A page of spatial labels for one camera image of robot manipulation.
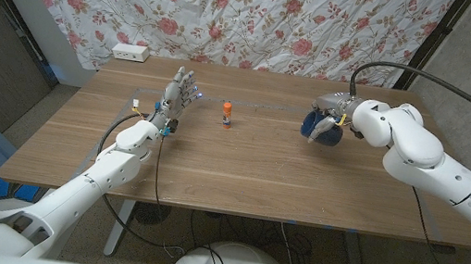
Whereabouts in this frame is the dark blue ceramic mug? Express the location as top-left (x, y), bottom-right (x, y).
top-left (299, 108), bottom-right (346, 149)

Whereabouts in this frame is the thin black left wrist cable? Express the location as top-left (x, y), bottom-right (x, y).
top-left (147, 133), bottom-right (178, 223)

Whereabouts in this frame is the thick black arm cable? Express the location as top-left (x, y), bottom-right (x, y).
top-left (344, 56), bottom-right (471, 131)
top-left (82, 107), bottom-right (205, 257)

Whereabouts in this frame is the black round floor object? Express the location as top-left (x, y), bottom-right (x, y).
top-left (131, 200), bottom-right (173, 230)

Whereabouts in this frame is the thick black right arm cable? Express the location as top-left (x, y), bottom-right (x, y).
top-left (344, 56), bottom-right (471, 131)

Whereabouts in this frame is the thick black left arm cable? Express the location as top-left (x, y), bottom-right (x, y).
top-left (82, 107), bottom-right (205, 257)

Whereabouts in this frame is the floral rose print backdrop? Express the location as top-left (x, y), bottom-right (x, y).
top-left (0, 0), bottom-right (458, 123)

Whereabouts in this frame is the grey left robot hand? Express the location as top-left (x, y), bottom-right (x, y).
top-left (149, 62), bottom-right (206, 139)

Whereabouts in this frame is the black backdrop stand pole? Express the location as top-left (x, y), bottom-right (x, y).
top-left (391, 0), bottom-right (471, 100)

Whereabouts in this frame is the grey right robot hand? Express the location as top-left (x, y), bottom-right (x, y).
top-left (306, 87), bottom-right (364, 150)

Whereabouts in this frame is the small white wire connector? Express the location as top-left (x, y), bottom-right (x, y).
top-left (130, 97), bottom-right (151, 119)

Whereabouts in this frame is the white table leg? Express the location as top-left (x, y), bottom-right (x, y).
top-left (102, 196), bottom-right (137, 261)

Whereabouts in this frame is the white power strip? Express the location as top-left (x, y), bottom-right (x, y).
top-left (110, 41), bottom-right (152, 65)

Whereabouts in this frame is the orange capped glue stick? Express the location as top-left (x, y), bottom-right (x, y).
top-left (219, 100), bottom-right (235, 131)

